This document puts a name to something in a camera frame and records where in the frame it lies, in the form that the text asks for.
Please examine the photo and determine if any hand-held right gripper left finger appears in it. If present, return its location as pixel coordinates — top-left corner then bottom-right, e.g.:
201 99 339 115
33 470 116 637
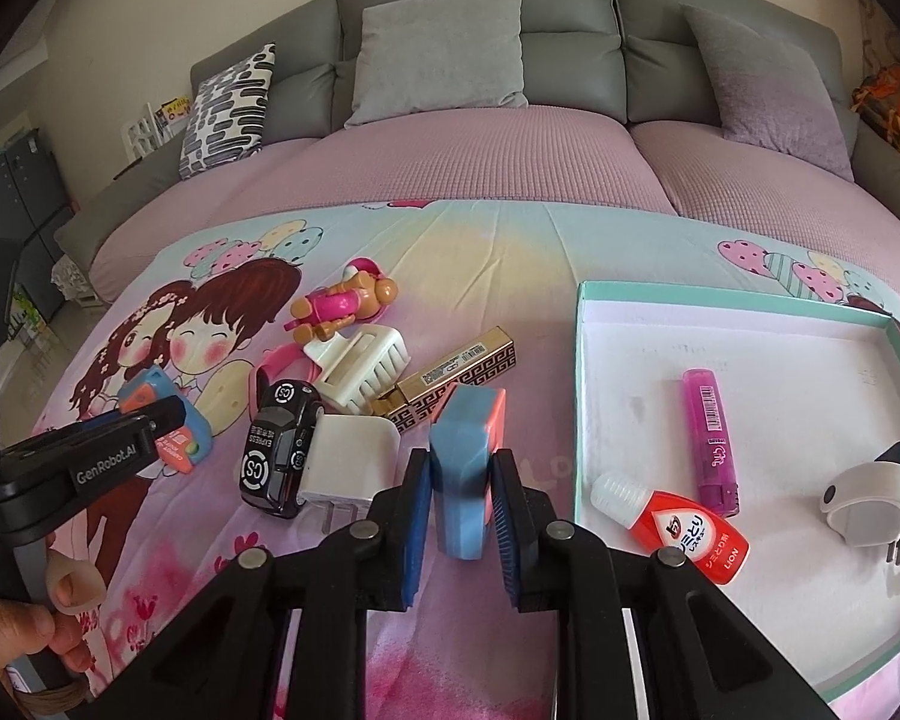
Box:
90 448 432 720

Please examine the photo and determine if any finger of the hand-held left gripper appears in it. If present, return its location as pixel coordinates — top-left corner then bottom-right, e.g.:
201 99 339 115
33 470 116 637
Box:
30 396 190 458
0 424 162 541

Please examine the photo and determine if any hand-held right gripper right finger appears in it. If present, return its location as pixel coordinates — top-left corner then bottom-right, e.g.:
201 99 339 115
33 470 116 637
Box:
491 448 837 720

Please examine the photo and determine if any orange blue plastic toy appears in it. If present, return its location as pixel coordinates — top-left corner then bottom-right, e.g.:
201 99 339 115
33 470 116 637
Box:
429 382 507 562
118 366 215 475

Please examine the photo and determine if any white charger plug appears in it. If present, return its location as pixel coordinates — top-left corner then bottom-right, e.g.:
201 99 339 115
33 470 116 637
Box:
296 414 402 537

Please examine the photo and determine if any pink wristband watch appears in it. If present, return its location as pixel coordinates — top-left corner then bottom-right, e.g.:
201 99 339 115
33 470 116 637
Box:
249 341 323 406

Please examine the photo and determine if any black toy car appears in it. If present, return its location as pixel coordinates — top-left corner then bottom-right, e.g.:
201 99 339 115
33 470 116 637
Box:
240 379 325 520

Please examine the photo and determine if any gold patterned lipstick box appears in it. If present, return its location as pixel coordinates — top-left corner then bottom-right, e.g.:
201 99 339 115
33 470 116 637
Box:
371 326 517 436

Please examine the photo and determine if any white hair clip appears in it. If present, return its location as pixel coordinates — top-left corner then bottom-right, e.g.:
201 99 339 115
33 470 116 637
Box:
304 324 410 415

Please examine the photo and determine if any red bottle white cap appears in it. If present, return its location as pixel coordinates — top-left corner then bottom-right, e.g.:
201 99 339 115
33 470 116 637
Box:
591 471 749 586

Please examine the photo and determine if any purple lighter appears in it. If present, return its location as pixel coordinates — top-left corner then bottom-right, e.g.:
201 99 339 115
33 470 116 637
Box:
681 367 742 517

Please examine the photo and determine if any teal cardboard box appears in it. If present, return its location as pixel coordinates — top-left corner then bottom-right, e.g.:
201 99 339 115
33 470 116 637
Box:
574 281 900 706

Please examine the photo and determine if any white wristband watch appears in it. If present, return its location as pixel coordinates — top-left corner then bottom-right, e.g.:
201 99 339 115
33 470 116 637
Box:
821 461 900 552

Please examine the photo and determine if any person's left hand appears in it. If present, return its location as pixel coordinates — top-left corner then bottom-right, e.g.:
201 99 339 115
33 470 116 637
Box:
0 553 104 691

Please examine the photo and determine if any white patterned storage basket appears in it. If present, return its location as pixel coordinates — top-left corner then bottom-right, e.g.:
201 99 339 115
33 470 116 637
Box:
51 251 102 308

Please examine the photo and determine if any dark cabinet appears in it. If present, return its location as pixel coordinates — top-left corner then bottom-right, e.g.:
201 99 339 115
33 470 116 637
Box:
0 127 68 256

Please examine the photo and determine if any pink doll toy figure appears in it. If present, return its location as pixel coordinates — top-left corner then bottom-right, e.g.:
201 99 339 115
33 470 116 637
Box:
291 259 400 350

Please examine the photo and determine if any white magazine rack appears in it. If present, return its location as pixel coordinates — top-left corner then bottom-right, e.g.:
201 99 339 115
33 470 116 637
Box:
126 96 192 158

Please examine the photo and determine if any black white patterned pillow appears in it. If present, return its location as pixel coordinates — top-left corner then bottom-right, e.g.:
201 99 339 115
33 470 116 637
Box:
178 43 277 181

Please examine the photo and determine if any purple sofa seat cushion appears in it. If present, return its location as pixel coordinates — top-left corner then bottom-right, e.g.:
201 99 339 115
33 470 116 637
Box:
630 120 900 293
94 105 676 301

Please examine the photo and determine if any plain grey pillow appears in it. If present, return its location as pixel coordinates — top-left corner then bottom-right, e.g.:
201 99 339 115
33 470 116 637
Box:
343 0 530 128

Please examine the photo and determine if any grey purple pillow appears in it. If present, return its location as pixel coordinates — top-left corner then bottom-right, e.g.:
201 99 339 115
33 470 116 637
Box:
681 4 856 182

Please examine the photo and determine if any grey sofa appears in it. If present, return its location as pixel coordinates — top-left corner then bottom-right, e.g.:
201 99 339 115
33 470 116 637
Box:
54 0 900 278

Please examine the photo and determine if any orange wall decoration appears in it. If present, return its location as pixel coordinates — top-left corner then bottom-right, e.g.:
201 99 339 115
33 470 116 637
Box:
851 66 900 158

